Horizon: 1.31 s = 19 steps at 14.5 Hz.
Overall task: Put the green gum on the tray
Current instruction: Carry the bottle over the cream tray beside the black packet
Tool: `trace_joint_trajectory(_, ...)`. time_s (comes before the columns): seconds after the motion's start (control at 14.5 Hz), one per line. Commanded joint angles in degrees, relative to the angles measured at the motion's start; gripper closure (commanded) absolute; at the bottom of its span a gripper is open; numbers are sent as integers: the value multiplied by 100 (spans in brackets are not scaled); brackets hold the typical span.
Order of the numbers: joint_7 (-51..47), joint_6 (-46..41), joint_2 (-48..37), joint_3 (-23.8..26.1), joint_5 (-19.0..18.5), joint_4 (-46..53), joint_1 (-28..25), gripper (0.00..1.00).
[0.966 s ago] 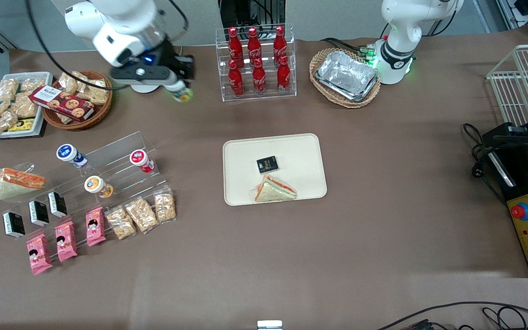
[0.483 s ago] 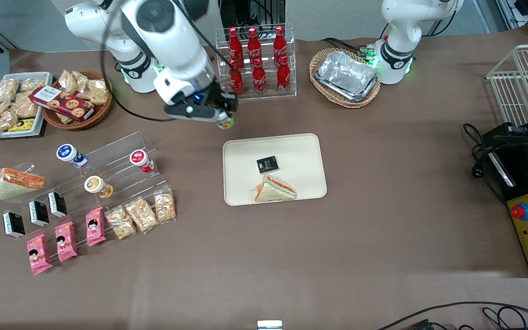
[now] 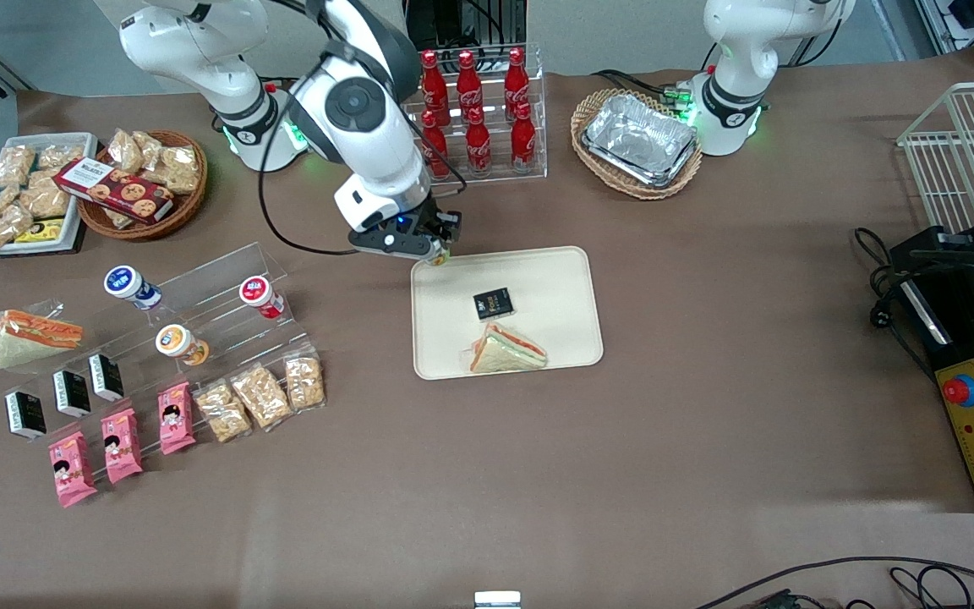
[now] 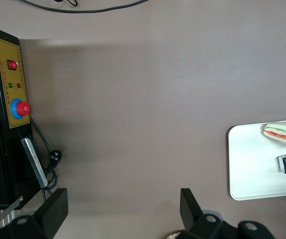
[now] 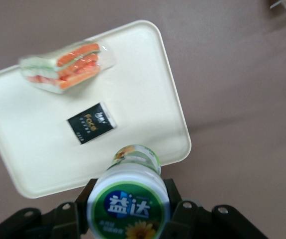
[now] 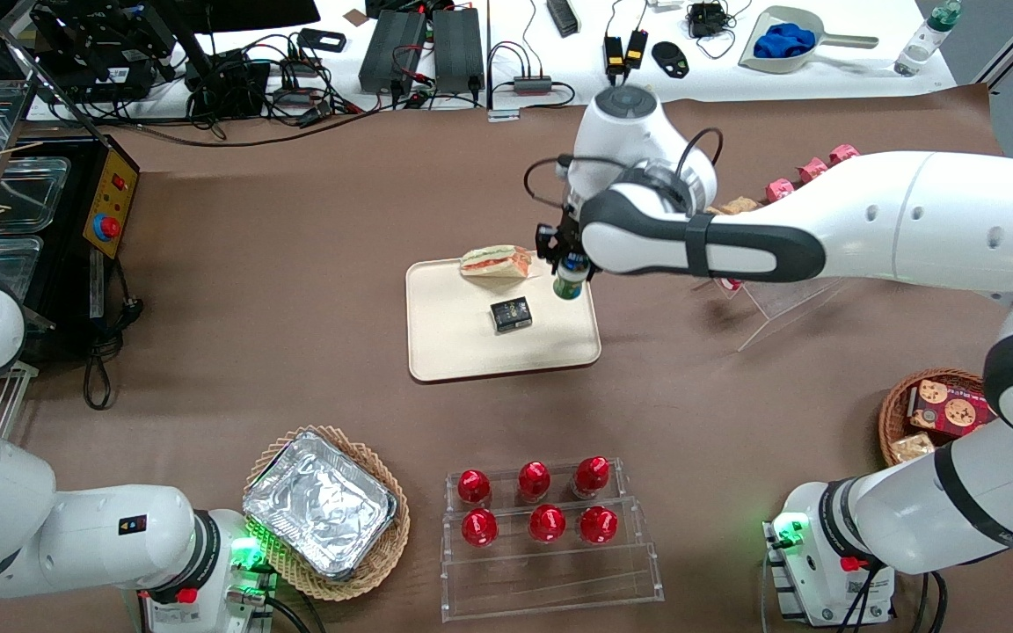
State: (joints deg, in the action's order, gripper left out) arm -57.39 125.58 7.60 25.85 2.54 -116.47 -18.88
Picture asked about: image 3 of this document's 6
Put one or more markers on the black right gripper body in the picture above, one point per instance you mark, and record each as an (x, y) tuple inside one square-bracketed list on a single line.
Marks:
[(436, 225)]

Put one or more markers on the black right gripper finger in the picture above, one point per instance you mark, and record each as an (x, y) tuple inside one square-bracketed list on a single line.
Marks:
[(429, 252), (450, 247)]

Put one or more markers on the green lid gum bottle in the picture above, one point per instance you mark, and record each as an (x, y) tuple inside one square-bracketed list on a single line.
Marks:
[(440, 259)]

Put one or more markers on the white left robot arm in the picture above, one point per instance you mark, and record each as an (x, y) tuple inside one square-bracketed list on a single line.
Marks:
[(736, 101)]

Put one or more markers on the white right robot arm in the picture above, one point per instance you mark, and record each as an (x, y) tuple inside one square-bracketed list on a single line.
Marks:
[(369, 144)]

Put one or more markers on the beige plastic tray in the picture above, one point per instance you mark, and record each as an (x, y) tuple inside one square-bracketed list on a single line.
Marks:
[(555, 296)]

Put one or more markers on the red lid gum bottle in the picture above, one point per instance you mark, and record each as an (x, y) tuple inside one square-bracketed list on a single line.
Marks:
[(261, 297)]

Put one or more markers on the silver foil tray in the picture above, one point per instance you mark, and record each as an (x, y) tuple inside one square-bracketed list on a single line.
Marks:
[(643, 139)]

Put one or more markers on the orange lid gum bottle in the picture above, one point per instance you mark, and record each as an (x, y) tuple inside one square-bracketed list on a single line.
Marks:
[(181, 344)]

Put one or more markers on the blue lid gum bottle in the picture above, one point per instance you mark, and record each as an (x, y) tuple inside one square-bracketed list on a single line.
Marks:
[(132, 286)]

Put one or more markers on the red cola bottle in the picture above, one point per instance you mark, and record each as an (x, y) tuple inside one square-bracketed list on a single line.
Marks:
[(438, 152), (435, 85), (523, 139), (478, 145), (517, 76), (468, 80)]

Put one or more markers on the small black box gold print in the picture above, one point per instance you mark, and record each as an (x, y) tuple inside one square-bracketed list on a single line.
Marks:
[(493, 304)]

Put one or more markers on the clear acrylic bottle rack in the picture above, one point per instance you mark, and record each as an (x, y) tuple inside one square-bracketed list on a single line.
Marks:
[(495, 169)]

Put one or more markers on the wrapped triangle sandwich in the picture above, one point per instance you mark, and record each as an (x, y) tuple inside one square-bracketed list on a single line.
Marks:
[(30, 340), (506, 351)]

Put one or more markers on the red emergency stop button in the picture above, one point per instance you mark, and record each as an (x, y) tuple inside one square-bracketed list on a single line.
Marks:
[(960, 391)]

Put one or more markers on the light wicker basket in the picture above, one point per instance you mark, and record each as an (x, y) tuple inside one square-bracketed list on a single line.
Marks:
[(597, 114)]

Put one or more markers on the black equipment rack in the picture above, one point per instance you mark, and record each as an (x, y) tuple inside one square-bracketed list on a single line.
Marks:
[(470, 21)]

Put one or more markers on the clear acrylic stepped display stand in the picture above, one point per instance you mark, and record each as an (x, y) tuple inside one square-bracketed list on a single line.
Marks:
[(225, 334)]

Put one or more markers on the brown wicker basket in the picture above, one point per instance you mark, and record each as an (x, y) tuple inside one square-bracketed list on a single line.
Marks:
[(187, 207)]

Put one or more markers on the pink snack packet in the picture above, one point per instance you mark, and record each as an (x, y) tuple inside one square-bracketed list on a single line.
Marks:
[(175, 419), (72, 469), (122, 446)]

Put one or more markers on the red cookie box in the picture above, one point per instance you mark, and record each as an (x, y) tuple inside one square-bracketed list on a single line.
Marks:
[(115, 190)]

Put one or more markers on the small black white box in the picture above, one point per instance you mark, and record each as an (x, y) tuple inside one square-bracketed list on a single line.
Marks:
[(25, 414), (106, 377), (72, 393)]

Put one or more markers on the white rectangular plastic bin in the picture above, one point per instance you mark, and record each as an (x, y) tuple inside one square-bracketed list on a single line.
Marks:
[(85, 148)]

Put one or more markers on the yellow snack packet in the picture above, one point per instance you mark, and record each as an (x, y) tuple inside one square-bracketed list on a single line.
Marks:
[(41, 230)]

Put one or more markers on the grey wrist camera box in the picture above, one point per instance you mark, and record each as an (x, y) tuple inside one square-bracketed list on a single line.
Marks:
[(390, 244)]

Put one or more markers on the small white metal bracket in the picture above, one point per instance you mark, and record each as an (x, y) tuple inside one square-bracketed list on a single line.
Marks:
[(497, 600)]

